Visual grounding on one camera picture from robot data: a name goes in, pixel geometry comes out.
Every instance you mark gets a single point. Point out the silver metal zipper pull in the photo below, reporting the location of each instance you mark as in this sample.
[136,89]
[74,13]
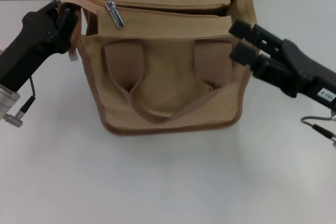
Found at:
[116,15]

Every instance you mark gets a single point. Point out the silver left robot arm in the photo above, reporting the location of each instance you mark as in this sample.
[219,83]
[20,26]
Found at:
[8,100]

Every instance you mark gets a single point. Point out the khaki canvas food bag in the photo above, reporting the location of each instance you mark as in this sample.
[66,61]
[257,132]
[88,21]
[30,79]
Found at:
[168,77]

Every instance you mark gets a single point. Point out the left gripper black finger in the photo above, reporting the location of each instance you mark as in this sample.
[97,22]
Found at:
[50,10]
[67,27]

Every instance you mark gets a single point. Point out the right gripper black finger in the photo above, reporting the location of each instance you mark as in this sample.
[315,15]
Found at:
[246,31]
[242,53]

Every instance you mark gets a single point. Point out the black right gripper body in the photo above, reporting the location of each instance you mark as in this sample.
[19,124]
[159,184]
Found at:
[302,77]

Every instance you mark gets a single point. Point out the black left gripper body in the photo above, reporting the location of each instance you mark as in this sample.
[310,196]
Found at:
[29,48]

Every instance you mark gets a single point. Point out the white bag tag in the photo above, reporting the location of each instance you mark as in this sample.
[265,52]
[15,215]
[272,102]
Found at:
[73,55]

